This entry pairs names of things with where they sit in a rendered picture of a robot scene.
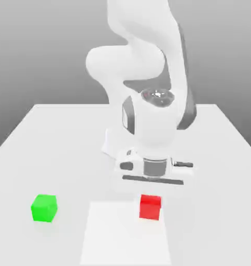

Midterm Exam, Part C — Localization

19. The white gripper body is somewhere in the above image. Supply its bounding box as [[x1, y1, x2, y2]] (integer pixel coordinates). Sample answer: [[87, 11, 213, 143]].
[[119, 174, 186, 190]]

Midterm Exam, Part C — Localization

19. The small red cube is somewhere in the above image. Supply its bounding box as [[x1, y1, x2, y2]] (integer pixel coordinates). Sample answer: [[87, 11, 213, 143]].
[[138, 194, 162, 221]]

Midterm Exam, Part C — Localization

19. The small green cube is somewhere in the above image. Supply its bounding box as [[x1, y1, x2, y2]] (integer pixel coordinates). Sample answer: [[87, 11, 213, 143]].
[[31, 194, 58, 223]]

